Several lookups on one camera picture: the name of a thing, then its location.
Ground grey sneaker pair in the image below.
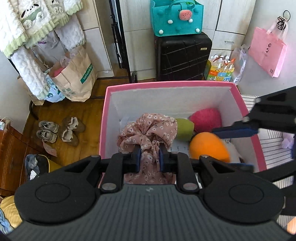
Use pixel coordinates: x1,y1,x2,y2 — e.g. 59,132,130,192
36,120,60,144

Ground white plush toy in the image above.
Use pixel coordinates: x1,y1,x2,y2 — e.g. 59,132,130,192
222,139,241,163

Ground white wardrobe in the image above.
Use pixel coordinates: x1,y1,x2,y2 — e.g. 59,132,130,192
77,1,255,80

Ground red plush ball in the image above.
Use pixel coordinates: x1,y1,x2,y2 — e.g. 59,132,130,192
189,108,222,133

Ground black clothes rack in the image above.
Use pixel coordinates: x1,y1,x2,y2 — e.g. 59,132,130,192
108,0,138,83

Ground teal felt handbag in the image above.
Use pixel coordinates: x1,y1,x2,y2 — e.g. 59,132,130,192
150,1,204,37

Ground black hair ties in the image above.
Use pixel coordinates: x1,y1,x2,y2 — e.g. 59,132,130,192
276,9,292,31

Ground colourful drink bottle pack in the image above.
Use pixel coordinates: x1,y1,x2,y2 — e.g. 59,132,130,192
204,55,236,82

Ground green plush ball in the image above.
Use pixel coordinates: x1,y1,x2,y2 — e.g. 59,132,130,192
176,118,194,142

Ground pink paper gift bag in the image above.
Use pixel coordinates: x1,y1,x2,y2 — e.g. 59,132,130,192
248,18,288,77

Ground pink storage box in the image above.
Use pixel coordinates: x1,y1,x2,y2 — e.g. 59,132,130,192
99,80,268,173

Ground clear plastic bag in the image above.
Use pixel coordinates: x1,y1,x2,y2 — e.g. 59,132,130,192
231,44,248,85

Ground purple plush toy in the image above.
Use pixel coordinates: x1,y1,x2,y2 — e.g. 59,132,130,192
281,133,295,149

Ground brown fluffy slipper pair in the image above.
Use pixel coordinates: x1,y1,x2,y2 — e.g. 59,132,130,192
60,116,86,147

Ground orange egg-shaped sponge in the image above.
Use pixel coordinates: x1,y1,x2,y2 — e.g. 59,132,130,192
189,132,230,163

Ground black suitcase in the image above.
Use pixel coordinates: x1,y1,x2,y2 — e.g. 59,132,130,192
154,32,212,81

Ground pink floral fabric scrunchie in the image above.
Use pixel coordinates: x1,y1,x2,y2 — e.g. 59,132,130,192
117,113,178,185

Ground brown paper bag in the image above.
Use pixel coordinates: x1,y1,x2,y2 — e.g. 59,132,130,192
49,45,97,102

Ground striped table cover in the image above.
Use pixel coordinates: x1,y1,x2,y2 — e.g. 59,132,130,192
242,95,295,235

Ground wooden bedside cabinet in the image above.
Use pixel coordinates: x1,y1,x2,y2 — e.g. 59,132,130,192
0,120,45,197

